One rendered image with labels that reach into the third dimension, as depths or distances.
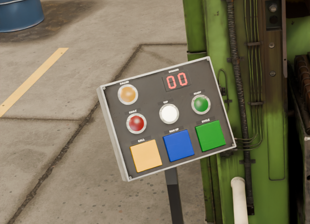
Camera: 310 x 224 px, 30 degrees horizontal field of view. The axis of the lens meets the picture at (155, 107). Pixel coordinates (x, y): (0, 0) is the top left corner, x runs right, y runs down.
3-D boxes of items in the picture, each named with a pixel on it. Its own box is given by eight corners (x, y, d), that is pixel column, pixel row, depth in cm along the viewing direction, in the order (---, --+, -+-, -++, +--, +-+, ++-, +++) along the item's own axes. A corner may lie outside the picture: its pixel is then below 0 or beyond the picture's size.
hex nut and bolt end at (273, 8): (278, 26, 182) (278, 4, 178) (269, 26, 182) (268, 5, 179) (277, 22, 184) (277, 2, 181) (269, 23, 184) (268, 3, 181)
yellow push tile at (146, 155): (162, 165, 163) (155, 139, 163) (137, 173, 161) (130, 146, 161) (161, 165, 164) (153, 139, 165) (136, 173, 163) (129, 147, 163)
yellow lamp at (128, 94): (136, 103, 162) (134, 89, 160) (120, 104, 163) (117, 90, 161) (137, 98, 165) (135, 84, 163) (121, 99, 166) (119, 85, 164)
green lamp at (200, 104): (209, 112, 167) (208, 99, 165) (193, 114, 168) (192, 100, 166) (209, 107, 170) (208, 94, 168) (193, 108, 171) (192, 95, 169)
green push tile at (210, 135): (226, 144, 168) (218, 119, 168) (203, 152, 166) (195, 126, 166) (224, 144, 170) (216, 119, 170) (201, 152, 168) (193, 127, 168)
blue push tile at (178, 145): (194, 154, 165) (187, 129, 166) (170, 162, 163) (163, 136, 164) (192, 154, 167) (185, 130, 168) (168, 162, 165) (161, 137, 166)
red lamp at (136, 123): (145, 132, 162) (142, 118, 160) (128, 133, 163) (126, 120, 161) (146, 126, 165) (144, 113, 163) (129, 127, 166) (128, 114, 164)
